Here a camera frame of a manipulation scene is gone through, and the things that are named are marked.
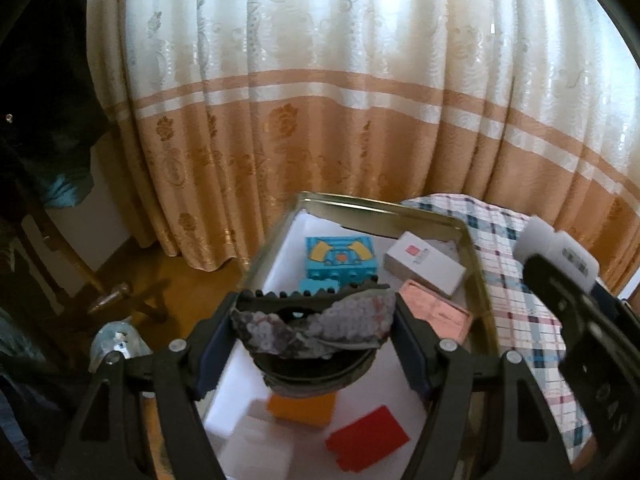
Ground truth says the long white box red mark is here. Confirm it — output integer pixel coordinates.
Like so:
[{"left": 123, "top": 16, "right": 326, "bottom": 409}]
[{"left": 384, "top": 231, "right": 467, "bottom": 297}]

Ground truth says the plaid blanket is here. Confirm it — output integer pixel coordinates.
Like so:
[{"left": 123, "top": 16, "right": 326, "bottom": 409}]
[{"left": 402, "top": 192, "right": 631, "bottom": 476}]

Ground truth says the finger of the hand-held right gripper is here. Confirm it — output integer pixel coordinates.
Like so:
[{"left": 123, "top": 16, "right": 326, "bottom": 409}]
[
  {"left": 522, "top": 255, "right": 602, "bottom": 342},
  {"left": 592, "top": 281, "right": 632, "bottom": 312}
]

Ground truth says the blue printed box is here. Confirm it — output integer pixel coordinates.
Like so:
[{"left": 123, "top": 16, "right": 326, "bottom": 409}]
[{"left": 300, "top": 235, "right": 378, "bottom": 295}]

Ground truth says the orange box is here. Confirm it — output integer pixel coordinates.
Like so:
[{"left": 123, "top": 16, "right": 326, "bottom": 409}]
[{"left": 266, "top": 391, "right": 338, "bottom": 429}]

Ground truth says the pink box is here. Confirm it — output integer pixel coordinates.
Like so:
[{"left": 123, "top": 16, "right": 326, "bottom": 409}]
[{"left": 399, "top": 279, "right": 474, "bottom": 342}]

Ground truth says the small plain white box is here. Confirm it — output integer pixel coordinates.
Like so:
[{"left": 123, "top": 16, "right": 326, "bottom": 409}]
[{"left": 232, "top": 400, "right": 296, "bottom": 466}]

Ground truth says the dark wooden chair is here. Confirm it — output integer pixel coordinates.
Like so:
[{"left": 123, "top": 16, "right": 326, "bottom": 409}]
[{"left": 0, "top": 175, "right": 168, "bottom": 341}]

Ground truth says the cream and orange floral curtain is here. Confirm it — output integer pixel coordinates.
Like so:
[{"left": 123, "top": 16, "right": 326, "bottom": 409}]
[{"left": 87, "top": 0, "right": 640, "bottom": 301}]

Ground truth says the dark hanging clothing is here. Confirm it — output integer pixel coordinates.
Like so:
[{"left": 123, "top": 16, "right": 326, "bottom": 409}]
[{"left": 0, "top": 0, "right": 108, "bottom": 211}]

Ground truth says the crumpled clear plastic bag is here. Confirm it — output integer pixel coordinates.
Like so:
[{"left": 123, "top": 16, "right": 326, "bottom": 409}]
[{"left": 89, "top": 319, "right": 151, "bottom": 373}]

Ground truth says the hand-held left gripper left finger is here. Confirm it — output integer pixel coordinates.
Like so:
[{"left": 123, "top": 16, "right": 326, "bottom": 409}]
[{"left": 52, "top": 290, "right": 239, "bottom": 480}]

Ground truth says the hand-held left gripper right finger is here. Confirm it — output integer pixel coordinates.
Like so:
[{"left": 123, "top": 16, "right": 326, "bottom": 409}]
[{"left": 392, "top": 292, "right": 573, "bottom": 480}]

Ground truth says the white plastic bottle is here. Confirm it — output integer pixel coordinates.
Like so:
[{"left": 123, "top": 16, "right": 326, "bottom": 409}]
[{"left": 514, "top": 215, "right": 599, "bottom": 292}]

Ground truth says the metal tin box white lining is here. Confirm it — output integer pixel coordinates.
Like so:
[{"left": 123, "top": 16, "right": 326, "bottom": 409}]
[{"left": 200, "top": 191, "right": 501, "bottom": 480}]

